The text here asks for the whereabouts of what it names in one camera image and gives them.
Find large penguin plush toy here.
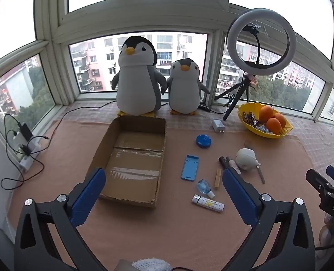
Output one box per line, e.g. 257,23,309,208
112,35,169,117

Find white patterned tube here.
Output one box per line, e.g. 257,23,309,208
191,194,224,213

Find grey metal spoon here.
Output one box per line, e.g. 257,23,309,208
244,140,266,184

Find white power strip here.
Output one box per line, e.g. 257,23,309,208
13,134,42,173

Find yellow fruit bowl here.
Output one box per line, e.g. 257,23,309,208
237,102,294,139

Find white round plastic device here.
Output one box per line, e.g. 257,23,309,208
235,148,261,171

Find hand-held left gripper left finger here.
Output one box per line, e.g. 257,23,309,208
14,167,107,271

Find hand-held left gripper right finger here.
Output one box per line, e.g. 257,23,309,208
222,169,317,271

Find small penguin plush toy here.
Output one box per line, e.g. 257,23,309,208
166,58,210,116

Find white ring light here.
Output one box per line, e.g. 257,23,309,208
227,7,297,77

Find white window frame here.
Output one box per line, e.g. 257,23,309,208
0,0,334,125

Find white plug adapter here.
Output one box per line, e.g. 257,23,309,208
211,119,226,134

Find pile of wrapped candies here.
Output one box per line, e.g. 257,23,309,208
242,111,267,133

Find small cosmetic tube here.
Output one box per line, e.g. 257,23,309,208
227,157,242,175

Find orange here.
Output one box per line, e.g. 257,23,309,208
266,118,282,134
259,106,275,122
273,113,286,127

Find blue round lid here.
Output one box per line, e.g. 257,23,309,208
196,134,213,149

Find black tripod stand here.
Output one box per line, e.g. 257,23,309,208
214,73,258,122

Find long black power cable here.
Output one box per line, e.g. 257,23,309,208
44,99,119,139

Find checkered cloth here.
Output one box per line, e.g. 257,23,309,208
62,99,334,175

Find small clear blue bottle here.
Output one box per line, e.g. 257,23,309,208
196,179,215,199

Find blue phone stand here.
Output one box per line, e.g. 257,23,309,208
180,154,200,182

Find black charger cables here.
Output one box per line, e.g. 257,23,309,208
1,114,50,189

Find black charger brick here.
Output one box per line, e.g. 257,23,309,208
18,122,33,140

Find cardboard box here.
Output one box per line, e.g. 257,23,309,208
86,115,167,208

